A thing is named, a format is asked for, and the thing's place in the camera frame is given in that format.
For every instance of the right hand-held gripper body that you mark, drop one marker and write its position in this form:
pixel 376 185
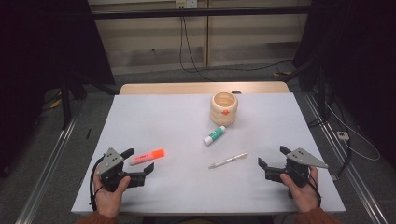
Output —
pixel 303 158

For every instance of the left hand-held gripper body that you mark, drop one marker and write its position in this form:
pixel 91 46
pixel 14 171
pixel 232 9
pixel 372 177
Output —
pixel 109 160

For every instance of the orange highlighter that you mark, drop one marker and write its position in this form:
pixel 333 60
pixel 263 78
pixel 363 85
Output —
pixel 146 157

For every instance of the silver pen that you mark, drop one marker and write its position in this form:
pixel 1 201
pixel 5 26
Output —
pixel 227 160

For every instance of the green and white glue stick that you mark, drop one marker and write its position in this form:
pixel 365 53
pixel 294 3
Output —
pixel 214 135

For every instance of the cream ribbed pen holder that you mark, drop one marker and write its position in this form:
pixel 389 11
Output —
pixel 218 118

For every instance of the person's right hand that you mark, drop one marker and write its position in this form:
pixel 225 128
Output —
pixel 303 199

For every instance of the person's left hand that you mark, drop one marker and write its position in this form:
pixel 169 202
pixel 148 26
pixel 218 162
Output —
pixel 109 202

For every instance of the small black floor strip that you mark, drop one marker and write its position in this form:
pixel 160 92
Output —
pixel 88 133

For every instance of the white power adapter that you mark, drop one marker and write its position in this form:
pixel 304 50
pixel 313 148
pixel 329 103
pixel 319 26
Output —
pixel 342 135

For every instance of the white table board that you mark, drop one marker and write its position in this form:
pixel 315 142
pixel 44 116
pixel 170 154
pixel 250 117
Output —
pixel 174 124

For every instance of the black tripod stand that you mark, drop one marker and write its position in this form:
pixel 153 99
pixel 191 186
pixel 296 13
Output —
pixel 66 102
pixel 320 93

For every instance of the dark table grommet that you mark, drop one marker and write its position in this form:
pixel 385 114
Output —
pixel 236 92

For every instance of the yellow floor tape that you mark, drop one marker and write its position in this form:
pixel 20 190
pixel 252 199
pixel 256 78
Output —
pixel 55 104
pixel 281 73

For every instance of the light wooden table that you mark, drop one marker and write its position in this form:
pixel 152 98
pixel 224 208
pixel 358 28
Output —
pixel 186 88

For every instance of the black curtain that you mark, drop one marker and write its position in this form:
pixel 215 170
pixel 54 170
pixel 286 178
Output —
pixel 367 62
pixel 31 62

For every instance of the black horizontal bar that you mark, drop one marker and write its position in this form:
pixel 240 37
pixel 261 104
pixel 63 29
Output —
pixel 218 12

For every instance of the aluminium floor rail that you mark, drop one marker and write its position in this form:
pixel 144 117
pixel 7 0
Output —
pixel 46 174
pixel 358 183

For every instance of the white wall socket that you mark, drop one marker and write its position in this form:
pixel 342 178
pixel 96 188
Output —
pixel 186 3

